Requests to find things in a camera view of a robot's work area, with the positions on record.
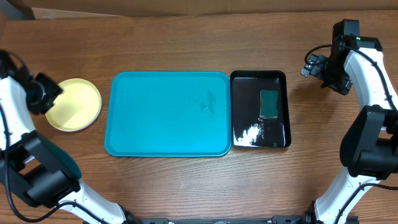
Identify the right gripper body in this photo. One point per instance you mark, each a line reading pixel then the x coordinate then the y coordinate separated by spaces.
pixel 331 73

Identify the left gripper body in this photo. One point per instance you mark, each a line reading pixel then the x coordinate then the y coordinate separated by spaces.
pixel 42 94

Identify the green scouring sponge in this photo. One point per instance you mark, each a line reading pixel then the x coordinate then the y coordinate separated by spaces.
pixel 268 100

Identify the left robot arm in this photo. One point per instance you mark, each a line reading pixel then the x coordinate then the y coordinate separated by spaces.
pixel 39 177

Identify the yellow plate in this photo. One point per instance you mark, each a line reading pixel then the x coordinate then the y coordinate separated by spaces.
pixel 76 107

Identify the black plastic tray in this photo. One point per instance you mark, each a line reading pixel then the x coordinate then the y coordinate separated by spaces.
pixel 249 130

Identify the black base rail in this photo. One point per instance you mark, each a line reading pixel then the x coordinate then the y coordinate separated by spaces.
pixel 278 219

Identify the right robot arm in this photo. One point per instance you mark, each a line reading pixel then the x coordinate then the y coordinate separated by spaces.
pixel 368 151

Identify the cardboard panel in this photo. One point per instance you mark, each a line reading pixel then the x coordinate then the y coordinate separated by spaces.
pixel 197 7

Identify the teal plastic tray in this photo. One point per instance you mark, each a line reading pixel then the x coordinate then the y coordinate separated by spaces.
pixel 169 114

